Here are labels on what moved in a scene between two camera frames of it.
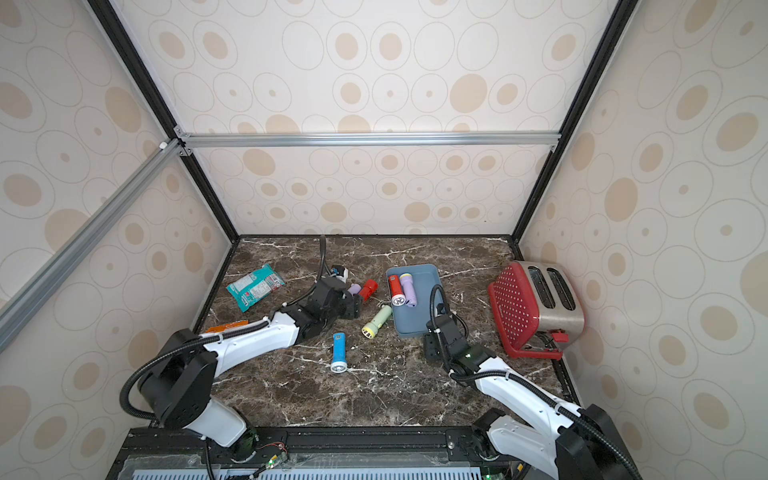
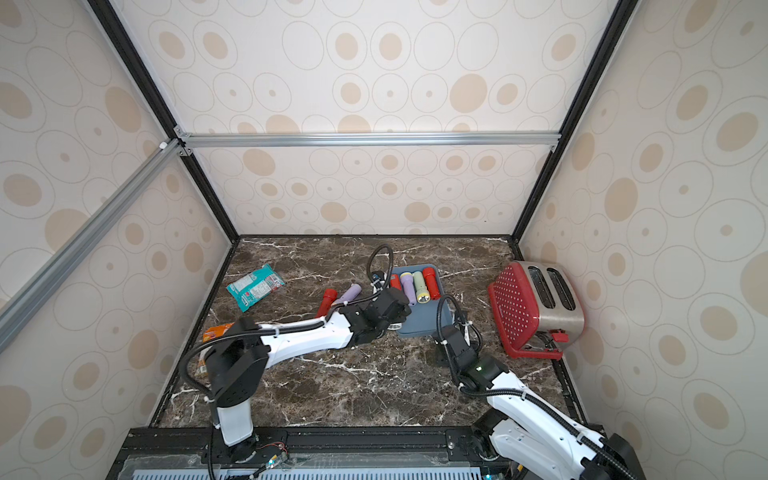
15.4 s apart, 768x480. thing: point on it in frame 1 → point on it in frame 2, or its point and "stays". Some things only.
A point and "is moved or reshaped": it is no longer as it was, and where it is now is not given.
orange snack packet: x=219 y=328 stays
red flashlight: x=397 y=295 stays
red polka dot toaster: x=536 y=309 stays
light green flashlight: x=370 y=330 is moved or reshaped
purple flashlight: x=409 y=289 stays
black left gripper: x=354 y=305 → x=403 y=314
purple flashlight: x=354 y=289 stays
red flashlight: x=369 y=287 → x=432 y=282
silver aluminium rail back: x=369 y=140 stays
